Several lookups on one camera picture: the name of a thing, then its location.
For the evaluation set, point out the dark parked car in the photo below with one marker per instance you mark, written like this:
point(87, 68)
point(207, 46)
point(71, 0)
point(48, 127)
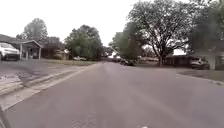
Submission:
point(128, 62)

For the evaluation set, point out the pale parked car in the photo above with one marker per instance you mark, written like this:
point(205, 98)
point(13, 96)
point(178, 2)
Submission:
point(79, 58)

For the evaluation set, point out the grey asphalt road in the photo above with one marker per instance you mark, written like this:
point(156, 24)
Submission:
point(126, 96)

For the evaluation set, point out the row of trees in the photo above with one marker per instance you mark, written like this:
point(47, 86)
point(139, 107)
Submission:
point(83, 41)

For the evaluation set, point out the grass lawn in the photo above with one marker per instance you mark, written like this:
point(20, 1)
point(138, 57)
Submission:
point(71, 62)

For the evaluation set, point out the large spreading tree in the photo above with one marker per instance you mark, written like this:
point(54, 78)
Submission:
point(163, 23)

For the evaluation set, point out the low dark house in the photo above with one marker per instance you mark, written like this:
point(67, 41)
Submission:
point(178, 60)

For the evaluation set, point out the pale concrete kerb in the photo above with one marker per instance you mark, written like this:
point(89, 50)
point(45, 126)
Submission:
point(30, 87)

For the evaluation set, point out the parked vehicle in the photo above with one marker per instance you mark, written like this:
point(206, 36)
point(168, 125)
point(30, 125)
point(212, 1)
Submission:
point(200, 63)

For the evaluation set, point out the grey concrete driveway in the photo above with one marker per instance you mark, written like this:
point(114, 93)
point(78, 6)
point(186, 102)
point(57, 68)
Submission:
point(23, 68)

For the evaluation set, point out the house with carport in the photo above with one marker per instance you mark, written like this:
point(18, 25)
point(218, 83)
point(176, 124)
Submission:
point(23, 47)

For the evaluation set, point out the grass verge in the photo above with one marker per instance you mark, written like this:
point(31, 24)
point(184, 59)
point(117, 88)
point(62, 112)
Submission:
point(206, 74)

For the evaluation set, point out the dark leafy tree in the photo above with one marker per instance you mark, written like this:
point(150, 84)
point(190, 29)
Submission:
point(208, 26)

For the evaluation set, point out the white car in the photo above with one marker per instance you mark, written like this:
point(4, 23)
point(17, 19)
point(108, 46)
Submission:
point(8, 52)

